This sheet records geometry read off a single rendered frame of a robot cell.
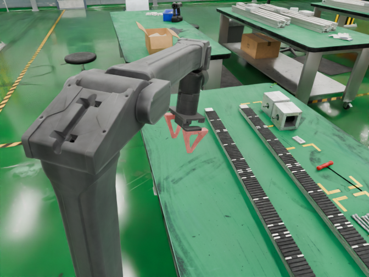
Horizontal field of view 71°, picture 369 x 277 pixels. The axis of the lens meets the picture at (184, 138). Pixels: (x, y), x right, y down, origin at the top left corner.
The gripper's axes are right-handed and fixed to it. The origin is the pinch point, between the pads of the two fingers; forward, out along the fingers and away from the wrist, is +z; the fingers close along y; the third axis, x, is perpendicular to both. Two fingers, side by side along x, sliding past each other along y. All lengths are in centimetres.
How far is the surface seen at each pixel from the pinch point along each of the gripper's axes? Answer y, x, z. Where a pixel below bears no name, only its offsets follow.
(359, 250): -37, -36, 17
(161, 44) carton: 149, -55, -13
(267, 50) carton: 241, -264, -13
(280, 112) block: 21, -62, 0
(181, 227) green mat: -6.9, -0.1, 25.0
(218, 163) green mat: 12.6, -25.3, 17.5
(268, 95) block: 35, -67, -4
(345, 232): -32, -38, 16
